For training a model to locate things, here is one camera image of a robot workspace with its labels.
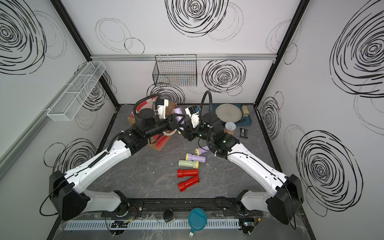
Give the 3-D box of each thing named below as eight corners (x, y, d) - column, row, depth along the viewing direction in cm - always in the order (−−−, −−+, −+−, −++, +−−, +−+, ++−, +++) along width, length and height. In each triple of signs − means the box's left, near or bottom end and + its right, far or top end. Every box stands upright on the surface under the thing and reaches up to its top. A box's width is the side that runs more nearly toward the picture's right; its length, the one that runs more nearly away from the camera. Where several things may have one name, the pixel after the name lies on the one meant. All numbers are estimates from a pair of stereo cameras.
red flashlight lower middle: (178, 178, 85) (177, 176, 82) (178, 172, 88) (177, 169, 85) (198, 176, 86) (198, 174, 83) (197, 170, 88) (197, 167, 86)
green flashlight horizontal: (178, 166, 89) (177, 163, 86) (179, 161, 92) (179, 158, 89) (198, 169, 88) (198, 167, 85) (199, 164, 90) (199, 161, 87)
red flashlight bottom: (180, 192, 80) (179, 190, 78) (177, 186, 82) (177, 184, 80) (200, 182, 84) (200, 180, 81) (198, 176, 86) (198, 174, 83)
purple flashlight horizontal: (185, 160, 92) (185, 157, 89) (186, 155, 94) (186, 152, 91) (205, 162, 91) (205, 160, 88) (205, 157, 93) (206, 155, 90)
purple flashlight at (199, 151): (197, 157, 94) (197, 154, 91) (194, 152, 96) (194, 149, 93) (209, 151, 96) (209, 148, 94) (206, 146, 99) (206, 143, 96)
